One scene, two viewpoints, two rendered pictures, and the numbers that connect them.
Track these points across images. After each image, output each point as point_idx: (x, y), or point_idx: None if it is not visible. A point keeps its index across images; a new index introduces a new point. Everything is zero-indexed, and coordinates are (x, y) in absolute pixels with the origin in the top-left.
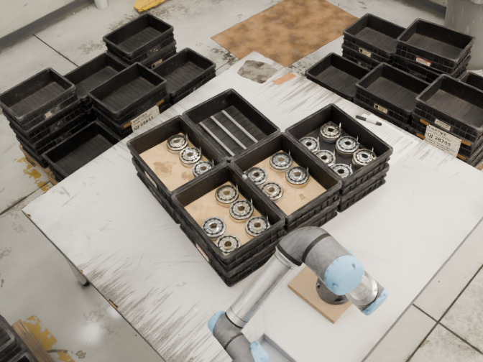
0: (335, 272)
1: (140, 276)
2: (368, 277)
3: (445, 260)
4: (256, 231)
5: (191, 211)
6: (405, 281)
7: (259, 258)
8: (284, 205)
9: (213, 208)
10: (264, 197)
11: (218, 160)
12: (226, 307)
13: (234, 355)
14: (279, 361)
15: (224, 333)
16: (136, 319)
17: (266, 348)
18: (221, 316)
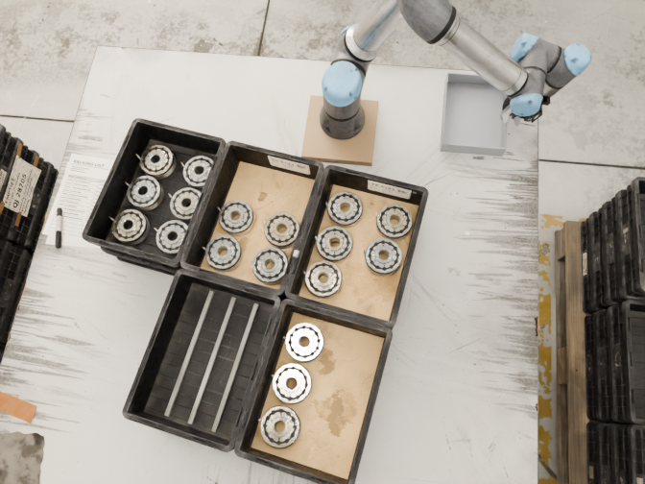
0: None
1: (483, 326)
2: (351, 33)
3: (236, 56)
4: (354, 203)
5: (376, 308)
6: (286, 73)
7: None
8: (288, 206)
9: (352, 284)
10: (310, 208)
11: (282, 322)
12: (440, 205)
13: (547, 60)
14: (451, 123)
15: (538, 79)
16: (530, 284)
17: (449, 141)
18: (526, 93)
